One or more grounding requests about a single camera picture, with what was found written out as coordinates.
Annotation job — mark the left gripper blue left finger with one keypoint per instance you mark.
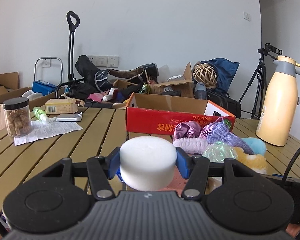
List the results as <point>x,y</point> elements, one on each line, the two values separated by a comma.
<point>112,163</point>

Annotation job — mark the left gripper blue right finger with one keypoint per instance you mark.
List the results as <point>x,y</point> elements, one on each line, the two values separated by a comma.
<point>183,163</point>

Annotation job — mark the pink layered sponge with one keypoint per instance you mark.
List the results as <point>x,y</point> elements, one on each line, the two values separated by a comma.
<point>177,184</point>

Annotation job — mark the green translucent plastic bag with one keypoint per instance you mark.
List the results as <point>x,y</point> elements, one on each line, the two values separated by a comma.
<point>219,151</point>

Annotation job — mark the white foam cylinder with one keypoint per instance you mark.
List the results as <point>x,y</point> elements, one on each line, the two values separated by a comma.
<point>147,163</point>

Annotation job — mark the purple knit pouch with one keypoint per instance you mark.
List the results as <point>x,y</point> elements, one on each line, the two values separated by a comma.
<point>219,131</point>

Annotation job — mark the white yellow plush toy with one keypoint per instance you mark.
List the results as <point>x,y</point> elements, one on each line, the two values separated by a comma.
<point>255,162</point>

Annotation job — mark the purple satin cloth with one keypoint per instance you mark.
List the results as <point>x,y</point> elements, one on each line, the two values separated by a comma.
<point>189,129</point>

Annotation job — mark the khaki folding camping table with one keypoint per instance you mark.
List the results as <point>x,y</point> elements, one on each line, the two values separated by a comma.
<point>103,130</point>

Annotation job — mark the red cardboard tray box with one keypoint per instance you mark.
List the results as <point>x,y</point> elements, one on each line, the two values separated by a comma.
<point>160,114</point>

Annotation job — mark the silver foil pouch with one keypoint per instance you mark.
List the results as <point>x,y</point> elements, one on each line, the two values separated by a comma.
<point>68,117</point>

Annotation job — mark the open brown cardboard box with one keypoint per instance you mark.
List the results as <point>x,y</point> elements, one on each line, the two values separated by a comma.
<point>166,81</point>

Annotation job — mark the yellow small carton box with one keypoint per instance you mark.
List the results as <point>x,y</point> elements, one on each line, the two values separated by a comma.
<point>63,106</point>

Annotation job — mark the light blue plush toy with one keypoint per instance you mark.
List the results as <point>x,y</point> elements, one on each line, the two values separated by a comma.
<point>257,145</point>

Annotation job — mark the white paper sheet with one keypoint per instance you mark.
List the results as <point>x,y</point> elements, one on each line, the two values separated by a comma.
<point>43,131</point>

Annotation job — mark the black boot pile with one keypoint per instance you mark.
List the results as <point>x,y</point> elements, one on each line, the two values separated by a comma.
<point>96,80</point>

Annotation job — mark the green small bottle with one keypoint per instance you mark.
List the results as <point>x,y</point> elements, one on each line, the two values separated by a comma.
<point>41,115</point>

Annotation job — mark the woven rattan ball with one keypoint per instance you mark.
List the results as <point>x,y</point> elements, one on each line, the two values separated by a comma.
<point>205,73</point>

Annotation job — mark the blue fabric bag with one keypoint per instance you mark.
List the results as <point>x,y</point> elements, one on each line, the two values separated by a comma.
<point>226,71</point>

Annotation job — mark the cream thermos jug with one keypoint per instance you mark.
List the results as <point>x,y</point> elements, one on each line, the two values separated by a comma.
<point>281,100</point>

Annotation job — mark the clear jar with snacks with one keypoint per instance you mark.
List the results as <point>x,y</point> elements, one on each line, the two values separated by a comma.
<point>17,116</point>

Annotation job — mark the large open cardboard boxes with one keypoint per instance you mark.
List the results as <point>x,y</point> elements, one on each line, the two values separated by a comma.
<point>9,88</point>

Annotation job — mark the wall power sockets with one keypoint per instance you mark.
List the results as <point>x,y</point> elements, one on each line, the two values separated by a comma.
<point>104,61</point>

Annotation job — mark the blue box with metal frame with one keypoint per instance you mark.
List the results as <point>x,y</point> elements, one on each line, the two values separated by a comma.
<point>48,73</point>

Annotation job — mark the camera on tripod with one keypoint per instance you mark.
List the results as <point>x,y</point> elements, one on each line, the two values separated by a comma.
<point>260,75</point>

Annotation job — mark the black cart handle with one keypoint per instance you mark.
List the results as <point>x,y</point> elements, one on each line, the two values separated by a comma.
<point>73,21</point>

